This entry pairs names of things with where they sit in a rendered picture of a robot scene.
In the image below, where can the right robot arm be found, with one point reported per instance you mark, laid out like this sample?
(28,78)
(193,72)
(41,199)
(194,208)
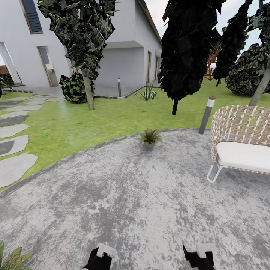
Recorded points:
(203,259)

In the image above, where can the garden chair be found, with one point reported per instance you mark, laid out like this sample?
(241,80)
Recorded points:
(233,153)

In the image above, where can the fixed window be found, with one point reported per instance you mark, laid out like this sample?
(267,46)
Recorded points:
(44,52)

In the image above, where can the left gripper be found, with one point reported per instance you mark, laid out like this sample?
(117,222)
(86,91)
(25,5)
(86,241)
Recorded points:
(104,262)

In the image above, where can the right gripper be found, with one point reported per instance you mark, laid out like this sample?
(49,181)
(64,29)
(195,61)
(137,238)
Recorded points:
(196,261)

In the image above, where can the pot plant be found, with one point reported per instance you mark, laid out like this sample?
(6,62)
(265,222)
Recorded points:
(15,261)
(149,137)

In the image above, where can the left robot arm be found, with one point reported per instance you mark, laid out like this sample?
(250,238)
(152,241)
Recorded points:
(99,259)

